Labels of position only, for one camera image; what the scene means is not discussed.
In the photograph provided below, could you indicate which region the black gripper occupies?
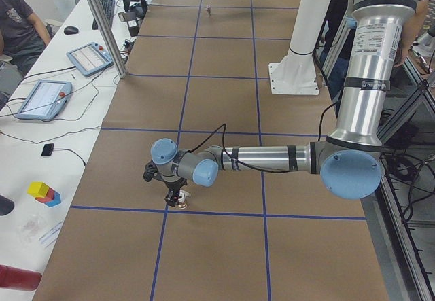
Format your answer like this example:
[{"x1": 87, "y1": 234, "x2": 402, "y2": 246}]
[{"x1": 164, "y1": 178, "x2": 187, "y2": 206}]

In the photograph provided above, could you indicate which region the white brass PPR valve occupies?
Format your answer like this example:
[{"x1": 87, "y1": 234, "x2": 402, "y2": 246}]
[{"x1": 176, "y1": 190, "x2": 191, "y2": 209}]

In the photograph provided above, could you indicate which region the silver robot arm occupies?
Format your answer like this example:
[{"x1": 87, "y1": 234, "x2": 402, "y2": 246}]
[{"x1": 143, "y1": 0, "x2": 418, "y2": 207}]

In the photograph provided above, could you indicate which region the black keyboard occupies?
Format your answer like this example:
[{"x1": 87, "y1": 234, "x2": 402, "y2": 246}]
[{"x1": 100, "y1": 0, "x2": 116, "y2": 28}]

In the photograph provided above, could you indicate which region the blue toy block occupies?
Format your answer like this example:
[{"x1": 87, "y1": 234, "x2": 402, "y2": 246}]
[{"x1": 44, "y1": 192, "x2": 61, "y2": 207}]

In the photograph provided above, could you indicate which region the red toy block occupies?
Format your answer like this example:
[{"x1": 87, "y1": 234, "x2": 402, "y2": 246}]
[{"x1": 35, "y1": 188, "x2": 55, "y2": 204}]

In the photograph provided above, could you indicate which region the small black box device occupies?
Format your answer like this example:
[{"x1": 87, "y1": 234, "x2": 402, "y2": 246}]
[{"x1": 41, "y1": 143, "x2": 54, "y2": 157}]

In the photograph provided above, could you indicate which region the yellow toy block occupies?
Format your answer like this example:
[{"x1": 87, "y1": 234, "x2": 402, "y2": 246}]
[{"x1": 27, "y1": 181, "x2": 50, "y2": 198}]

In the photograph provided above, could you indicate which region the clear plastic bag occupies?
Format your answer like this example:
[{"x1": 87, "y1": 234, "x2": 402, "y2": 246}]
[{"x1": 17, "y1": 214, "x2": 47, "y2": 245}]

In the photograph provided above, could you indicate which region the far blue teach pendant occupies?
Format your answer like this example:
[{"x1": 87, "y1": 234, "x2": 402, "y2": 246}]
[{"x1": 66, "y1": 42, "x2": 113, "y2": 77}]

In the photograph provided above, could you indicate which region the blue teach pendant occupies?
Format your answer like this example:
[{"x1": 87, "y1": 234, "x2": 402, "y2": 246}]
[
  {"x1": 66, "y1": 42, "x2": 113, "y2": 77},
  {"x1": 15, "y1": 80, "x2": 73, "y2": 120}
]

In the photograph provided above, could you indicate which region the black computer mouse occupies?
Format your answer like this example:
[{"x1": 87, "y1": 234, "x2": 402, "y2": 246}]
[{"x1": 63, "y1": 26, "x2": 79, "y2": 35}]

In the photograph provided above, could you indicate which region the near blue teach pendant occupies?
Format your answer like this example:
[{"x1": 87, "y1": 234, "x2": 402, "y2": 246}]
[{"x1": 15, "y1": 80, "x2": 73, "y2": 120}]

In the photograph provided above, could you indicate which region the red cylinder bottle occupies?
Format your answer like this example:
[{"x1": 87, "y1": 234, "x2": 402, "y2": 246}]
[{"x1": 1, "y1": 265, "x2": 42, "y2": 291}]

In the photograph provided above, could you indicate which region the seated person grey shirt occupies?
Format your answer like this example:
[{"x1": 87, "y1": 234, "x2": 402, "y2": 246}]
[{"x1": 0, "y1": 0, "x2": 52, "y2": 105}]

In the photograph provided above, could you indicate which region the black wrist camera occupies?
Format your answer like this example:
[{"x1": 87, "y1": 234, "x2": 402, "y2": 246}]
[{"x1": 143, "y1": 160, "x2": 158, "y2": 182}]

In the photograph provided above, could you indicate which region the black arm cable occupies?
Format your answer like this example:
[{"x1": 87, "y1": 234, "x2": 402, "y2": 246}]
[{"x1": 188, "y1": 122, "x2": 341, "y2": 173}]

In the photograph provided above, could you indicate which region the aluminium frame post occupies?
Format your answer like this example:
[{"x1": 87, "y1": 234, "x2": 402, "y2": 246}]
[{"x1": 87, "y1": 0, "x2": 126, "y2": 79}]

